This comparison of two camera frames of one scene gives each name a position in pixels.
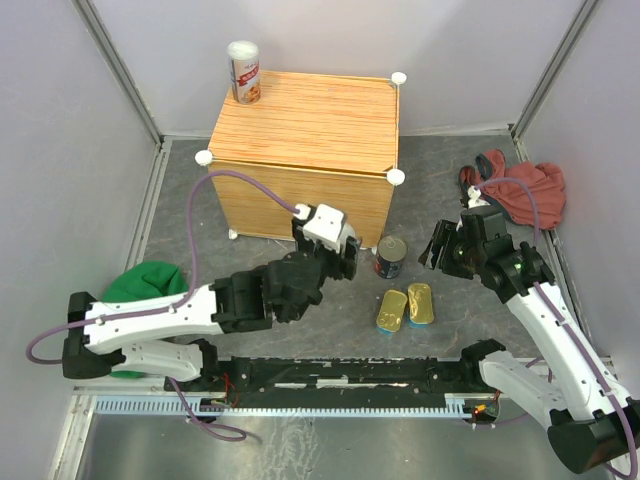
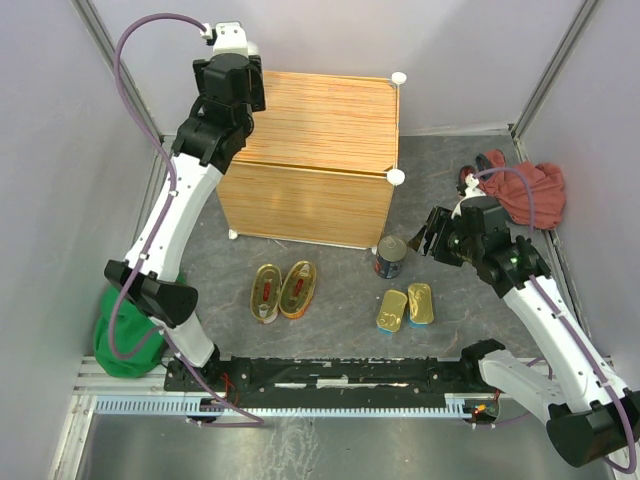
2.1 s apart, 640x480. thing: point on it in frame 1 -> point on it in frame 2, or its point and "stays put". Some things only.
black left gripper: (342, 266) -> (257, 99)
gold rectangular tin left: (390, 312) stays put
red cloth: (545, 181) stays put
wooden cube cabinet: (315, 139) stays put
